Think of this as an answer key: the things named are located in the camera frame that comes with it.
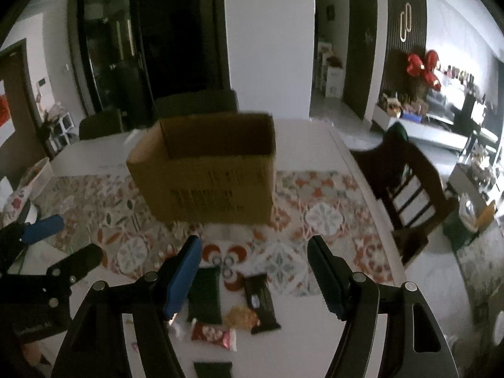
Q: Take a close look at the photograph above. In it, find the dark green snack packet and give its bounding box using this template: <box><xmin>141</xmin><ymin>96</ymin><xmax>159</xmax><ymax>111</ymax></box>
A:
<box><xmin>187</xmin><ymin>266</ymin><xmax>222</xmax><ymax>325</ymax></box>

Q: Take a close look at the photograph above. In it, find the small red snack packet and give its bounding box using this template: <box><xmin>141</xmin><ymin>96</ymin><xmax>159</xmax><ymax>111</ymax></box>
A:
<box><xmin>191</xmin><ymin>319</ymin><xmax>238</xmax><ymax>352</ymax></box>

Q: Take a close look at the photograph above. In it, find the orange yellow candy packet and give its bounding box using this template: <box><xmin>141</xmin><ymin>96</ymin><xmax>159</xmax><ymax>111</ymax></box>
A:
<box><xmin>223</xmin><ymin>306</ymin><xmax>261</xmax><ymax>331</ymax></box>

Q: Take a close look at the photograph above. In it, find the black snack bar wrapper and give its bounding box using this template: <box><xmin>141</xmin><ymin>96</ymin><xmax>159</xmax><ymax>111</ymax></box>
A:
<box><xmin>243</xmin><ymin>273</ymin><xmax>281</xmax><ymax>335</ymax></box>

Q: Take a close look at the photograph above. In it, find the white bowl with food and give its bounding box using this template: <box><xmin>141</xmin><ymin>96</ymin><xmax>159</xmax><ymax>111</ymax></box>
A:
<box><xmin>19</xmin><ymin>157</ymin><xmax>54</xmax><ymax>201</ymax></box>

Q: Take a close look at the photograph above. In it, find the patterned floral table mat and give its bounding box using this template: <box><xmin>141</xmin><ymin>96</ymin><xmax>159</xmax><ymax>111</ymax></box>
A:
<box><xmin>35</xmin><ymin>171</ymin><xmax>394</xmax><ymax>297</ymax></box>

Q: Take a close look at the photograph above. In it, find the dark packet at bottom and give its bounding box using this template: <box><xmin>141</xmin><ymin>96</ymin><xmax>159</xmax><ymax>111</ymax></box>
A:
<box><xmin>193</xmin><ymin>362</ymin><xmax>232</xmax><ymax>378</ymax></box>

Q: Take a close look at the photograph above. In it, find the dark wooden chair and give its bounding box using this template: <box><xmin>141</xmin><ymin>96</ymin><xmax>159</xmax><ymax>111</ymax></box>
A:
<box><xmin>351</xmin><ymin>122</ymin><xmax>458</xmax><ymax>266</ymax></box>

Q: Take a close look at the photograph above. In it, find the brown cardboard box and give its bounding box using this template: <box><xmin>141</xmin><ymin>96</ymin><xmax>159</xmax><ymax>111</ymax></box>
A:
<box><xmin>126</xmin><ymin>113</ymin><xmax>276</xmax><ymax>224</ymax></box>

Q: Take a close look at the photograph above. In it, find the white low sideboard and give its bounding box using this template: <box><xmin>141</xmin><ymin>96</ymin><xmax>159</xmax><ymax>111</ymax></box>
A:
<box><xmin>372</xmin><ymin>106</ymin><xmax>468</xmax><ymax>151</ymax></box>

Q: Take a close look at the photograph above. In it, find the red balloon dog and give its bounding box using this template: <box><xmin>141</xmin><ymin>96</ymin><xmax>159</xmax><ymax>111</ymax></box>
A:
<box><xmin>406</xmin><ymin>49</ymin><xmax>442</xmax><ymax>91</ymax></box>

